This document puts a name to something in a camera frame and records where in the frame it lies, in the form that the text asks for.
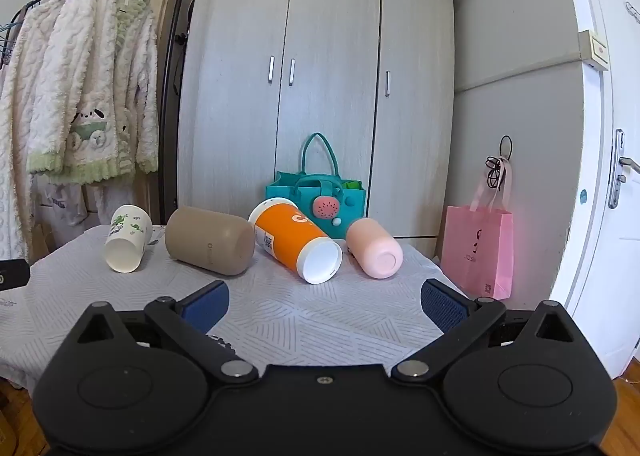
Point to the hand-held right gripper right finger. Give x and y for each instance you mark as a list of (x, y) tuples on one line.
[(444, 307)]

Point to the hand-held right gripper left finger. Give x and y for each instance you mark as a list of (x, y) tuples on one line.
[(202, 305)]

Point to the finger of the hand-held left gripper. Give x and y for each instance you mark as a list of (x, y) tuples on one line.
[(12, 273)]

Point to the tan brown cup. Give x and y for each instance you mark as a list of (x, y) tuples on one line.
[(210, 241)]

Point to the pink cup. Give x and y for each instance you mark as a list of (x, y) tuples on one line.
[(372, 248)]

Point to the white cup with green print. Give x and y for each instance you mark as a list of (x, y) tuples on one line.
[(126, 236)]

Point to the orange and white cup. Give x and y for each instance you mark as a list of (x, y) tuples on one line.
[(285, 231)]

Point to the pink paper bag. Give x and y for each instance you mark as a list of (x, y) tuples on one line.
[(475, 246)]

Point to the grey garment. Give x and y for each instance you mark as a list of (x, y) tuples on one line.
[(62, 208)]

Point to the white patterned tablecloth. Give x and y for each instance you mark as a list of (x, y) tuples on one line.
[(300, 316)]

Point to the teal felt handbag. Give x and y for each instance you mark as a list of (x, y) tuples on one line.
[(350, 213)]

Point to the white door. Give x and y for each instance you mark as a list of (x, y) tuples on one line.
[(615, 286)]

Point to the white fluffy robe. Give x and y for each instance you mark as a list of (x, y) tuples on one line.
[(17, 101)]

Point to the black clothes rack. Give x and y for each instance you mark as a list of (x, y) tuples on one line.
[(171, 86)]

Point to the fluffy white jacket green trim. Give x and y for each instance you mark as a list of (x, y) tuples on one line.
[(90, 66)]

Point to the teal clothes hanger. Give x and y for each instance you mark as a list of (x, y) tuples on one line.
[(7, 36)]

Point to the light wooden wardrobe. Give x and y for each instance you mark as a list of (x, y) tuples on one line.
[(330, 36)]

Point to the beige wall switch box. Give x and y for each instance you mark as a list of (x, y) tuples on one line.
[(595, 49)]

